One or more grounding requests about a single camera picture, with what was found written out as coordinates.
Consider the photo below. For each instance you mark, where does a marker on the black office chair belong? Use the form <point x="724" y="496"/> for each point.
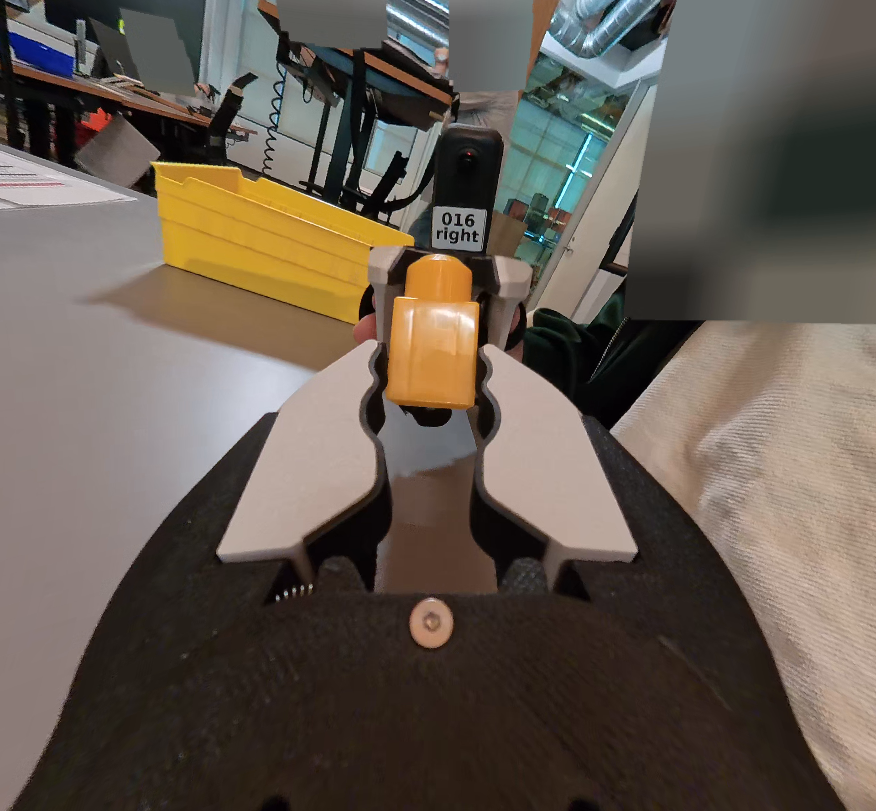
<point x="229" y="106"/>

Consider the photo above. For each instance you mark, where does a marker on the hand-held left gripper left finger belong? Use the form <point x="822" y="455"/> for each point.
<point x="308" y="475"/>

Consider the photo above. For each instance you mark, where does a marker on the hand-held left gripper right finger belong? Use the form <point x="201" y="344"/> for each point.
<point x="554" y="475"/>

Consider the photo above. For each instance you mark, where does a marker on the grey cardboard panel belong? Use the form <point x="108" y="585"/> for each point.
<point x="116" y="154"/>

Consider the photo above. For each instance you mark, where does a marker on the blue storage crate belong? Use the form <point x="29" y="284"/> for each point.
<point x="41" y="54"/>

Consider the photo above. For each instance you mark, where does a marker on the black standing desk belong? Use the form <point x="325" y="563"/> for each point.
<point x="356" y="119"/>

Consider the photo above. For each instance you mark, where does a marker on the person's right hand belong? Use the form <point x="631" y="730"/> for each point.
<point x="365" y="330"/>

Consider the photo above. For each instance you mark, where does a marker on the yellow plastic bin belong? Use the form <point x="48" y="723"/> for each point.
<point x="260" y="243"/>

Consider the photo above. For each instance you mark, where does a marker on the long wooden office desk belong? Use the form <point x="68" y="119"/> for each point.
<point x="137" y="99"/>

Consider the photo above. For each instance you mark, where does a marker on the person's right forearm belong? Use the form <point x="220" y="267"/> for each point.
<point x="616" y="373"/>

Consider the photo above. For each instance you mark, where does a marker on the yellow orange toy block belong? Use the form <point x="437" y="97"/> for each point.
<point x="431" y="352"/>

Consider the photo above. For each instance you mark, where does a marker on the red plastic crate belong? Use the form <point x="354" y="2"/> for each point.
<point x="89" y="123"/>

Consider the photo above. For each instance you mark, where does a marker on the white door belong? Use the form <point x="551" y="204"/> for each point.
<point x="582" y="263"/>

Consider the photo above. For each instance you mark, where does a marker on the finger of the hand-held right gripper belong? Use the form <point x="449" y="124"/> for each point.
<point x="513" y="280"/>
<point x="382" y="284"/>

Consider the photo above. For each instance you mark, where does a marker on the person's cream trousers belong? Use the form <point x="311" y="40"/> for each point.
<point x="766" y="482"/>

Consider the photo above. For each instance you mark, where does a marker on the printed paper sheet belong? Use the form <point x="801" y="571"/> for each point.
<point x="55" y="188"/>

